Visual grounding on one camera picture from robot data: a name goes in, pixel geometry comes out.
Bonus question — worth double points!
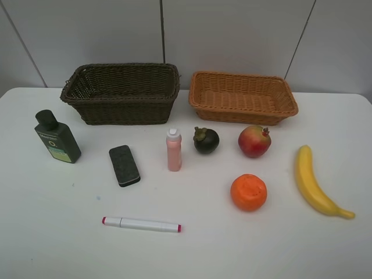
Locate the pink bottle white cap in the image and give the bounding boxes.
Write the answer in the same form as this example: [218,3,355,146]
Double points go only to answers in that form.
[166,128,182,171]

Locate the white marker pink caps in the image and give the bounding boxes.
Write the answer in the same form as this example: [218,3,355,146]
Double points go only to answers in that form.
[102,216,182,233]

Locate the dark brown wicker basket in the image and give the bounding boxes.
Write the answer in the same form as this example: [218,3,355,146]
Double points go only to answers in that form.
[60,63,180,126]

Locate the dark purple mangosteen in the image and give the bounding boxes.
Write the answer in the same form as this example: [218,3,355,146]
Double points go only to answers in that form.
[193,127,220,155]

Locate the red pomegranate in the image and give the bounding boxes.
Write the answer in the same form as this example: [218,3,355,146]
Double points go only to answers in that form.
[238,125,271,158]

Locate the orange tangerine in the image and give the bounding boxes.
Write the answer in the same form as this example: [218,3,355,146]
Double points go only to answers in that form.
[230,174,267,212]

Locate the orange wicker basket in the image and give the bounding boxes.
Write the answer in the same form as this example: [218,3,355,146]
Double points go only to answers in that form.
[188,71,298,126]

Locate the dark green bottle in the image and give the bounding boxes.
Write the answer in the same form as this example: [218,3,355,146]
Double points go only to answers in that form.
[35,110,81,163]

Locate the yellow banana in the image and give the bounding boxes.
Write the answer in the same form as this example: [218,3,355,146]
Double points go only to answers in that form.
[295,145,355,219]

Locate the black whiteboard eraser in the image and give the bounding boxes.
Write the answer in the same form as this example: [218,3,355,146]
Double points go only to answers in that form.
[109,145,141,188]

